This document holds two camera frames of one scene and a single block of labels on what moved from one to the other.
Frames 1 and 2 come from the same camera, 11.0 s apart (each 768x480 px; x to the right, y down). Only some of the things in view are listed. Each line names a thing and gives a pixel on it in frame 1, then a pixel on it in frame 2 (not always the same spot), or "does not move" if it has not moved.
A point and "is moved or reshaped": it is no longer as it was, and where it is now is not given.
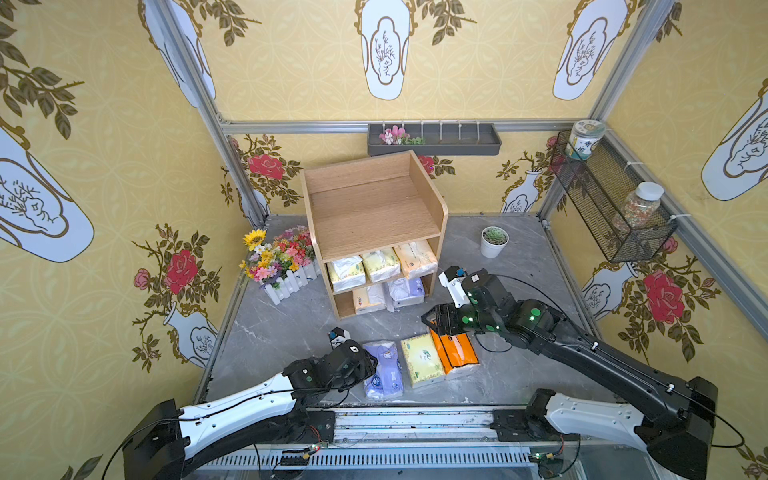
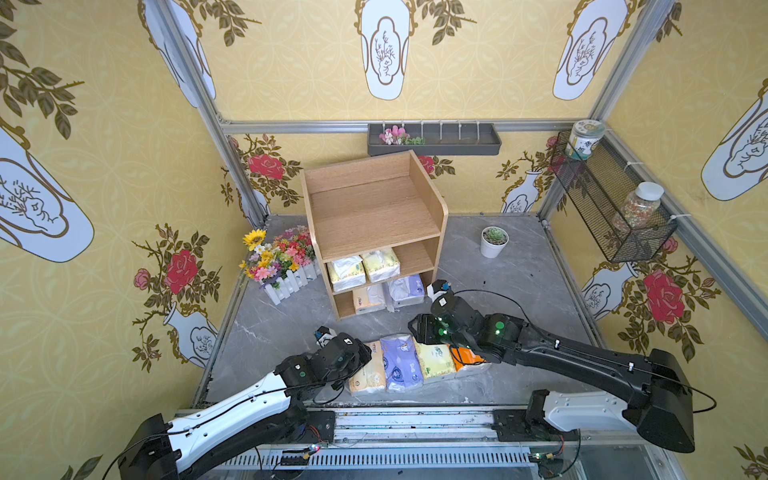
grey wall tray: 451,139 does not move
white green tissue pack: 346,272 does not move
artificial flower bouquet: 269,261 does not move
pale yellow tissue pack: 382,264 does not move
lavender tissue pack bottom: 407,292 does not move
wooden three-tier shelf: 378,224 does not move
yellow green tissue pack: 422,358 is moved or reshaped
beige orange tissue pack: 416,258 → 372,376
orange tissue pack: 453,350 is moved or reshaped
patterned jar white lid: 582,135 does not move
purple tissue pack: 387,381 → 403,368
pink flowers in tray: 397,136 does not move
